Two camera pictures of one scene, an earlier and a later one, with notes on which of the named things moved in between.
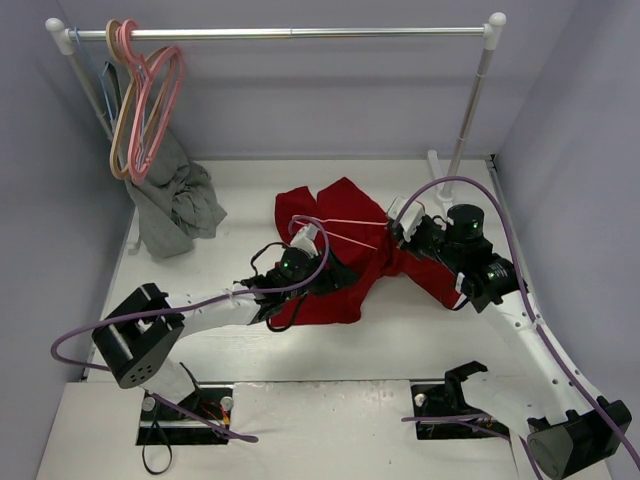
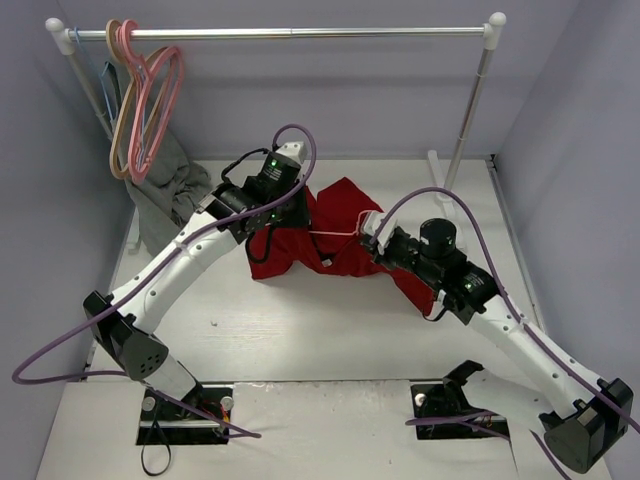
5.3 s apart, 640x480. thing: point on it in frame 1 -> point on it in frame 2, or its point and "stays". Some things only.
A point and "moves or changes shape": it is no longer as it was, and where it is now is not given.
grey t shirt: (175, 203) stays
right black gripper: (417, 239) -> (382, 250)
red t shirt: (357, 227) moves or changes shape
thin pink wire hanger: (337, 220) moves or changes shape
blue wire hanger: (102, 74) stays
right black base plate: (449, 400) stays
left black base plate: (161, 424) stays
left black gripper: (332, 270) -> (296, 212)
